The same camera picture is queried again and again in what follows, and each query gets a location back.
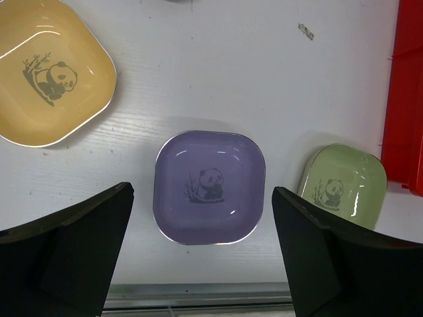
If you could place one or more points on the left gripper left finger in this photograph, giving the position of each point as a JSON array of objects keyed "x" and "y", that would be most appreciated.
[{"x": 62, "y": 264}]

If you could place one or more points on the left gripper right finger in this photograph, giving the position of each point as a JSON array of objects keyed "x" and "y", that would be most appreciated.
[{"x": 337, "y": 268}]

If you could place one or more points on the green panda plate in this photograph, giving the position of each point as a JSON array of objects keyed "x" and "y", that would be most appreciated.
[{"x": 346, "y": 182}]

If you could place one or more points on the purple square panda plate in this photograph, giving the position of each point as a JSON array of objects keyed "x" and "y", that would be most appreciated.
[{"x": 208, "y": 188}]

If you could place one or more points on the yellow square plate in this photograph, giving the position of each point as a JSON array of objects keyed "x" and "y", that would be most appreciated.
[{"x": 55, "y": 75}]

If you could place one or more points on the red plastic bin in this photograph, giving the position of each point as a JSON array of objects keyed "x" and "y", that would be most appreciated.
[{"x": 401, "y": 152}]

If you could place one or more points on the aluminium rail front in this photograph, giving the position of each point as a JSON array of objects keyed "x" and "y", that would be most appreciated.
[{"x": 133, "y": 296}]

